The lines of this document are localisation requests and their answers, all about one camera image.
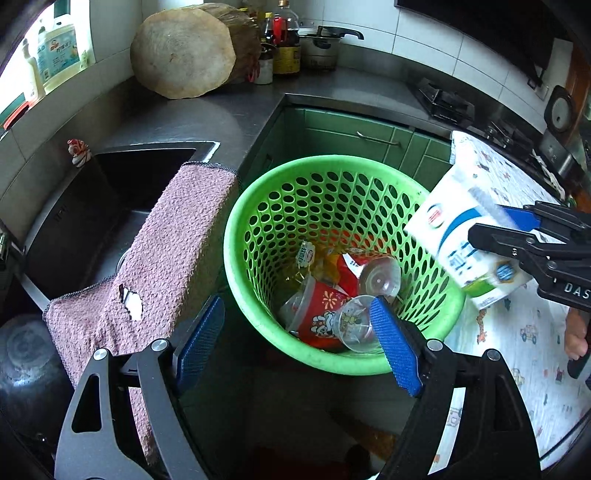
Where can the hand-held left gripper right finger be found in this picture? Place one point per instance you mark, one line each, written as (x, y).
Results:
(395, 350)

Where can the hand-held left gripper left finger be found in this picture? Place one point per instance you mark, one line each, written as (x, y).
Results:
(203, 337)

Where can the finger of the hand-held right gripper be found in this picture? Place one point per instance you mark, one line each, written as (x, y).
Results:
(521, 218)
(503, 242)

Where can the clear plastic cup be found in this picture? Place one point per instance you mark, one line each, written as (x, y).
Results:
(378, 277)
(355, 323)

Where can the white milk carton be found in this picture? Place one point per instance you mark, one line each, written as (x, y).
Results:
(443, 221)

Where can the red printed plastic cup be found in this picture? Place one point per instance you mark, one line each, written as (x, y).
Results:
(318, 314)

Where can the red snack packet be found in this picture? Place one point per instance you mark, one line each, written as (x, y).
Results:
(351, 270)

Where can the green plastic basket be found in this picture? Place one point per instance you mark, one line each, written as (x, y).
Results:
(323, 194)

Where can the person's right hand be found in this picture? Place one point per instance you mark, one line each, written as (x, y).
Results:
(575, 337)

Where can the white rag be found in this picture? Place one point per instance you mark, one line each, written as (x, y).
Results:
(551, 177)

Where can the printed tablecloth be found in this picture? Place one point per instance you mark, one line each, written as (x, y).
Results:
(531, 332)

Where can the black kitchen appliance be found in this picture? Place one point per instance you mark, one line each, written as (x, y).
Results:
(561, 150)

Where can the pink towel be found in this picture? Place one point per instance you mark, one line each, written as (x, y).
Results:
(175, 240)

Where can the yellow plastic wrapper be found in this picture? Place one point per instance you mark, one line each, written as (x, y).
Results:
(323, 267)

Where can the black gas stove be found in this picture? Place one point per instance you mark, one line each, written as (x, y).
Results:
(443, 104)

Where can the black wok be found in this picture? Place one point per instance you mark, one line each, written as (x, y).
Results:
(32, 378)

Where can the steel kitchen sink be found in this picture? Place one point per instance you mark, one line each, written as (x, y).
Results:
(115, 184)

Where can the black range hood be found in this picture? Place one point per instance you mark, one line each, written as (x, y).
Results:
(485, 27)

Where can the green kitchen cabinet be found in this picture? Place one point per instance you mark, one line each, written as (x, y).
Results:
(341, 134)

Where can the red white scouring ball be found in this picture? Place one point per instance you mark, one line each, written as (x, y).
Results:
(77, 152)

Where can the steel pressure cooker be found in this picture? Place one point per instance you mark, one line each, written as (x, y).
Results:
(323, 48)

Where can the small sauce jar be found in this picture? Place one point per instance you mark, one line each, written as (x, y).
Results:
(264, 69)

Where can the oil bottle with yellow label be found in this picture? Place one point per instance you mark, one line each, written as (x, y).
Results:
(286, 55)

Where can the round wooden chopping block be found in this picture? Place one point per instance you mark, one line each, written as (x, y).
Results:
(184, 50)

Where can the white plastic bottle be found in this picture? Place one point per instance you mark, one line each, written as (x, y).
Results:
(32, 74)

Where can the dish soap bottle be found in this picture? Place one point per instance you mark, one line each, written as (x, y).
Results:
(57, 50)

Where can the window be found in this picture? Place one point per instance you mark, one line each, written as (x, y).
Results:
(18, 27)

